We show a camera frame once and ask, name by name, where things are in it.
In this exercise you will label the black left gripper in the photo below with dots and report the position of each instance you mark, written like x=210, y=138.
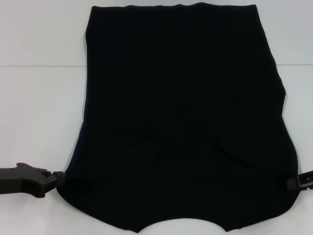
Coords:
x=22, y=178

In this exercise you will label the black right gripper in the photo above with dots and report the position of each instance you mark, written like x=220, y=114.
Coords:
x=306, y=180

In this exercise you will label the black shirt with FREE print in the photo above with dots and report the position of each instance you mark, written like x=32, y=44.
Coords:
x=181, y=117

